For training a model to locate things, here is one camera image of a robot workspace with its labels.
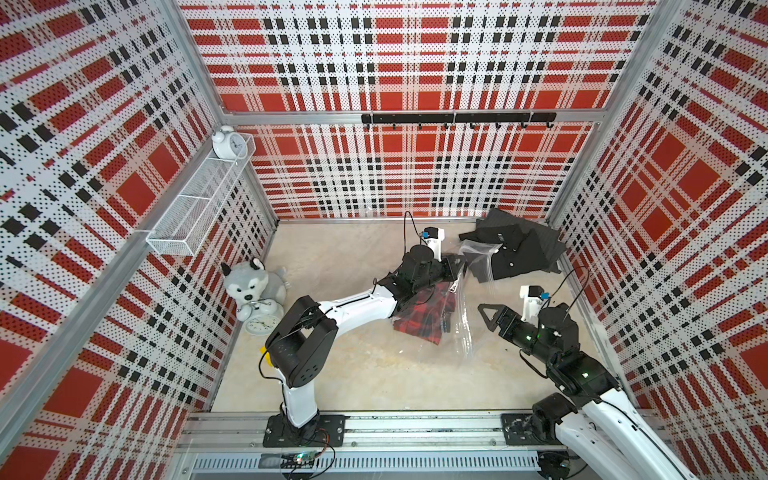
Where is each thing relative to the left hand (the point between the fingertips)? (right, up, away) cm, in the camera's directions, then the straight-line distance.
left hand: (469, 256), depth 81 cm
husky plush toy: (-62, -7, 0) cm, 62 cm away
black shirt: (+19, +3, +28) cm, 34 cm away
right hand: (+4, -14, -6) cm, 16 cm away
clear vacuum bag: (-4, -22, -6) cm, 23 cm away
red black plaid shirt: (-10, -18, +5) cm, 21 cm away
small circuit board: (-43, -48, -12) cm, 65 cm away
